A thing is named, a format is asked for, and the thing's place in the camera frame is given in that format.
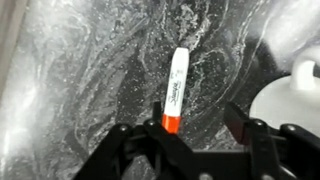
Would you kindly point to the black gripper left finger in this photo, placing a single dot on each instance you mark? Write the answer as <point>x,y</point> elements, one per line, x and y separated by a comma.
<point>150,156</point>

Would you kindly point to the white ceramic mug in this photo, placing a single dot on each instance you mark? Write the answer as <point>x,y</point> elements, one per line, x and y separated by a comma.
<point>283,100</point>

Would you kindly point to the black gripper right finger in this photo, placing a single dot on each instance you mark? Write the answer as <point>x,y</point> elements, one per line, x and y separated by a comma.
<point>286,153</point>

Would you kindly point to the white marker pen red cap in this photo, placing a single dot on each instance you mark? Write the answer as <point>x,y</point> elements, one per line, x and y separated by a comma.
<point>176,86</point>

